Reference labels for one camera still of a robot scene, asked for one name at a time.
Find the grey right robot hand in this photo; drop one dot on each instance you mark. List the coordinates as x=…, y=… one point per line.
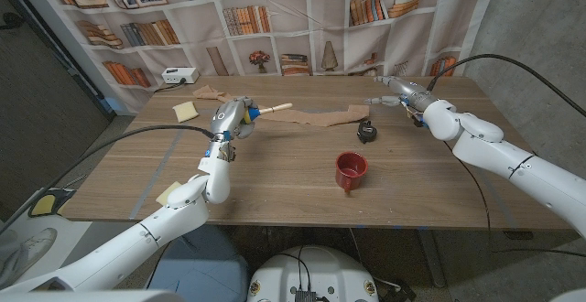
x=405, y=91

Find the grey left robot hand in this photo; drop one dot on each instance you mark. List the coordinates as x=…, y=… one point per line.
x=229, y=116

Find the tan adhesive wrap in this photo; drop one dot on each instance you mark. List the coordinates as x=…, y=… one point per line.
x=320, y=116

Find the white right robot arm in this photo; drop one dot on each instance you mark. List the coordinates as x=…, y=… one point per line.
x=513, y=165

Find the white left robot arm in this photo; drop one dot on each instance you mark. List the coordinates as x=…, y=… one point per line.
x=137, y=247

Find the red mug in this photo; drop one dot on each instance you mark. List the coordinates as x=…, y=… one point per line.
x=351, y=169

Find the yellow sponge far left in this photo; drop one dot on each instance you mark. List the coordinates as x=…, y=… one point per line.
x=185, y=111

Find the black tape measure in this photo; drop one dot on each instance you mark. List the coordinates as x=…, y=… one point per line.
x=366, y=131

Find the white power box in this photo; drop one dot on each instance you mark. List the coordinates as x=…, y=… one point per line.
x=179, y=75

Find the yellow sponge near edge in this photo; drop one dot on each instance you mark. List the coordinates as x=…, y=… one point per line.
x=167, y=194

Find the printed bookshelf backdrop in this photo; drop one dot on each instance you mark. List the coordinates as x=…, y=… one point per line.
x=297, y=23

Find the blue-grey bin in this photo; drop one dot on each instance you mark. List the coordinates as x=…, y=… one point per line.
x=201, y=270

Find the grey table leg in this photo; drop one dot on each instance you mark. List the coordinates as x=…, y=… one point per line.
x=432, y=256

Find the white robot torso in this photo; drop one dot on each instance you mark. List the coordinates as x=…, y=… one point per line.
x=316, y=270

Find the yellow and black panel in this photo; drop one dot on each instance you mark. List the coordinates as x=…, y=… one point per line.
x=45, y=203

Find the grey white sneaker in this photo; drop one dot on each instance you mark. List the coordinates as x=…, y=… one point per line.
x=27, y=251

